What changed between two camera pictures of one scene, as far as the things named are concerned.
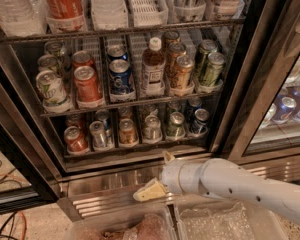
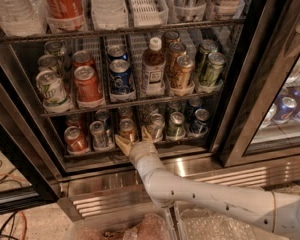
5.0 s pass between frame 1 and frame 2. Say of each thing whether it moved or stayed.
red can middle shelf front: stayed
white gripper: moved
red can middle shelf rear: stayed
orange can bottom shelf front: stayed
